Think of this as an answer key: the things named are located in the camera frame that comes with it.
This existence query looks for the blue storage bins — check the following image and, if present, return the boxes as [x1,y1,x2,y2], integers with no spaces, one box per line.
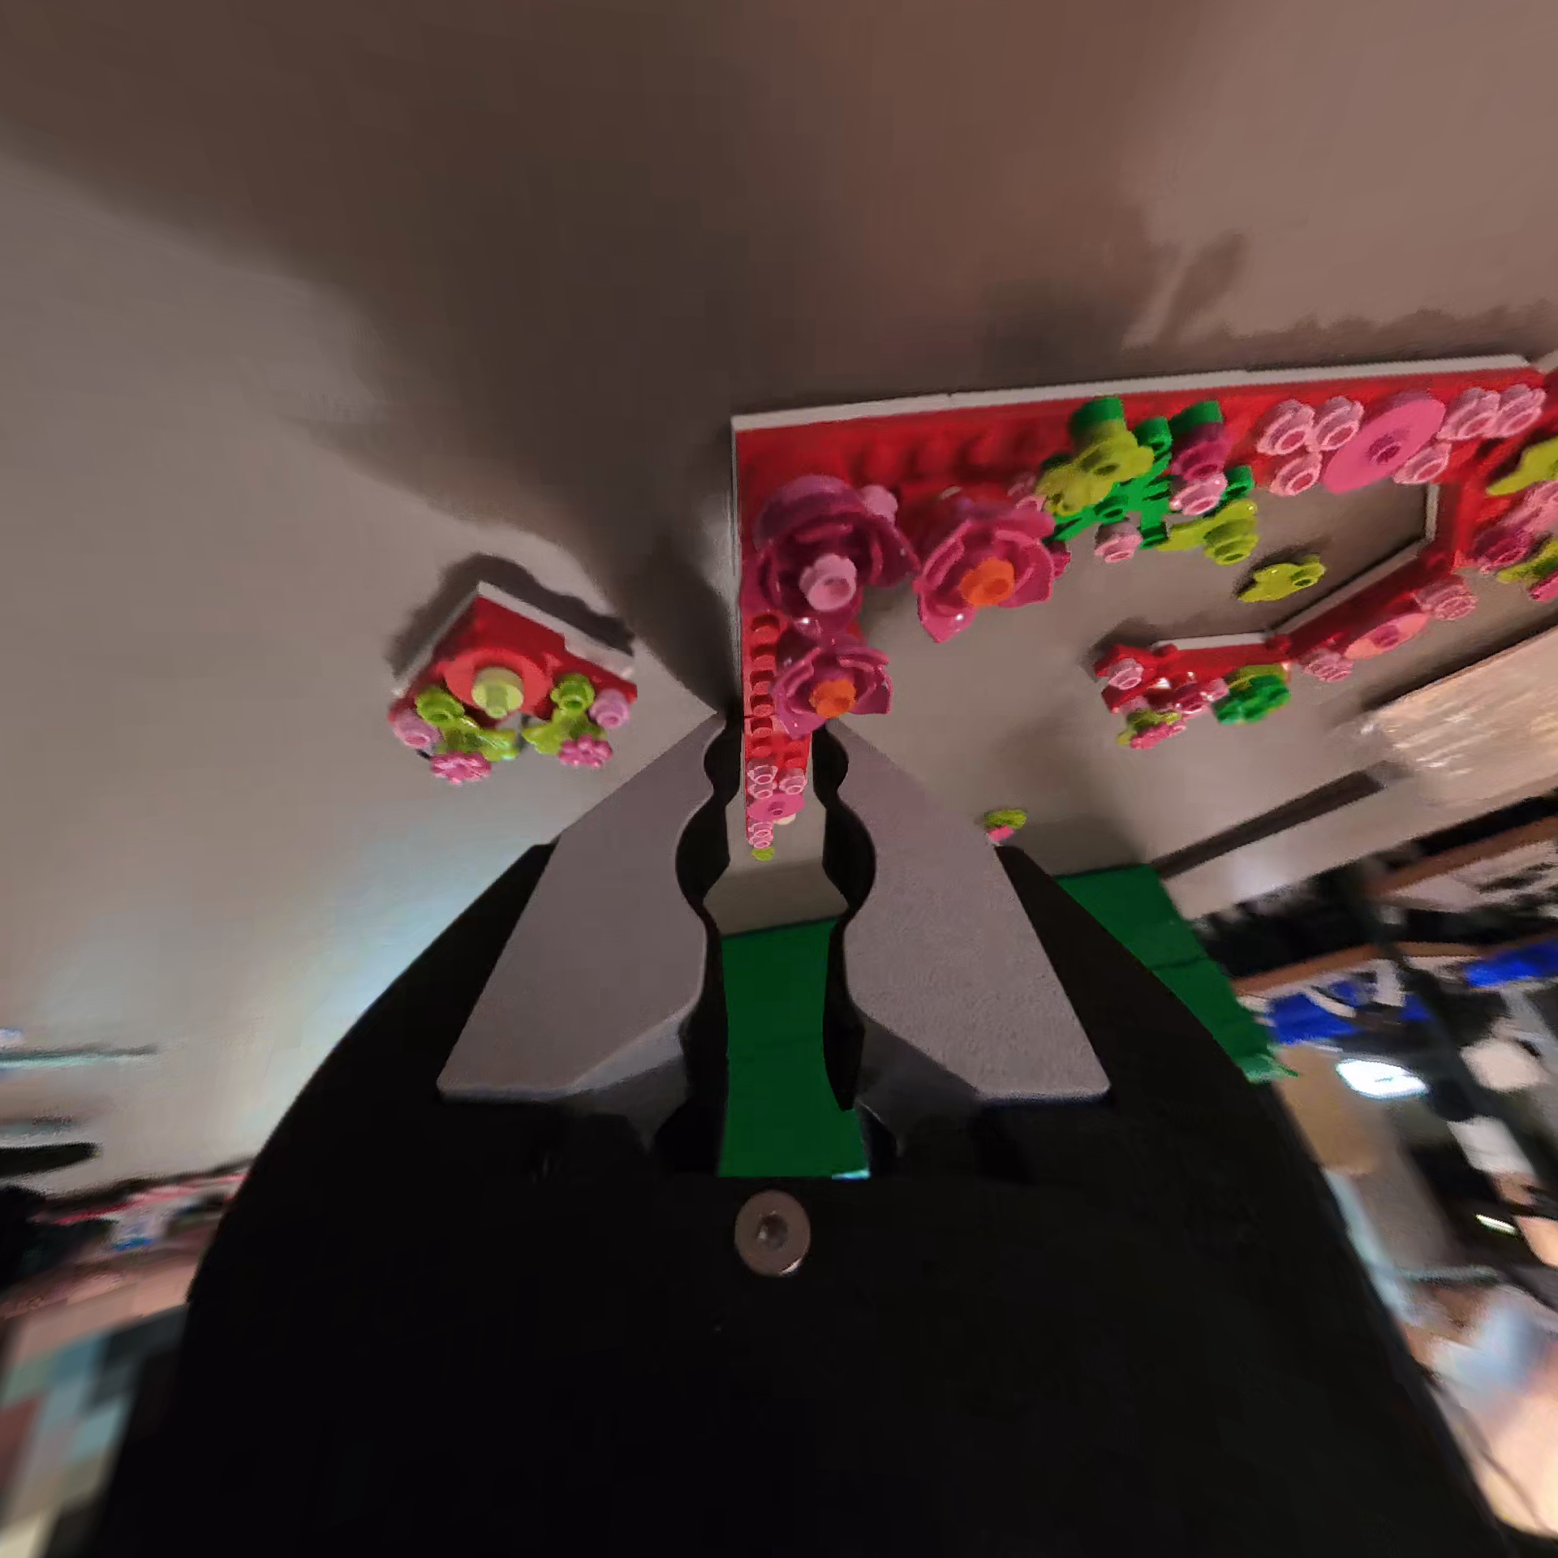
[1259,950,1558,1048]

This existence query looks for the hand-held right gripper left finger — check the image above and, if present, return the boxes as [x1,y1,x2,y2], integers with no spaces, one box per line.
[435,712,734,1152]

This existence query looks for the small red lego flower block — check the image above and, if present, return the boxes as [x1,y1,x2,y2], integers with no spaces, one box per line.
[387,582,639,787]

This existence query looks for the large red lego flower frame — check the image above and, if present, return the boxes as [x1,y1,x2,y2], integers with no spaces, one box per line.
[730,353,1558,749]

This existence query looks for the long red lego flower strip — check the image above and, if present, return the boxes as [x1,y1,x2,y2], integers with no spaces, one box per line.
[736,607,814,864]

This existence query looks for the stacked green plastic bins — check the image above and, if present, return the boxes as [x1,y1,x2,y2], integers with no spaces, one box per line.
[717,864,1294,1180]

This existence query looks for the magenta lego rose orange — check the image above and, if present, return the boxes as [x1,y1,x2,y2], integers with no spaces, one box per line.
[771,633,893,740]

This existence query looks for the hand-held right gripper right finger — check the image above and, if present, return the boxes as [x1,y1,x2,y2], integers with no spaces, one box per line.
[810,718,1110,1146]

